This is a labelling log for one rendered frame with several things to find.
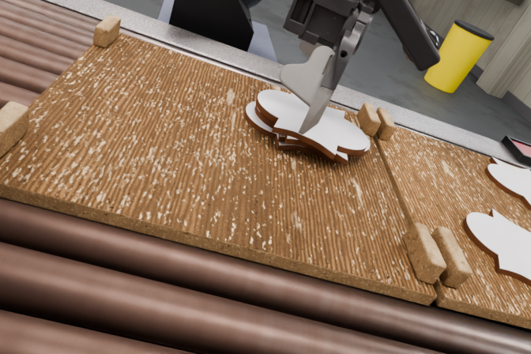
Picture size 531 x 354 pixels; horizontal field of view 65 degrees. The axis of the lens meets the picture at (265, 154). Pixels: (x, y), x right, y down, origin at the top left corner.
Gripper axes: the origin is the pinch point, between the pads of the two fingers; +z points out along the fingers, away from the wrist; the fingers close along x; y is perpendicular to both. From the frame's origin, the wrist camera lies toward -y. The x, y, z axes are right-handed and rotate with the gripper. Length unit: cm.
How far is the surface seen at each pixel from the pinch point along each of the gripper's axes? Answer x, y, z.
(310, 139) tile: 5.2, -0.6, 1.1
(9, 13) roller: -2.0, 43.8, 6.5
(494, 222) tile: 0.3, -25.8, 3.4
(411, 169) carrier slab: -5.5, -15.4, 4.3
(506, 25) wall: -576, -195, 26
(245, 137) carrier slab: 5.4, 6.4, 4.3
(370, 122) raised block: -9.6, -8.0, 2.2
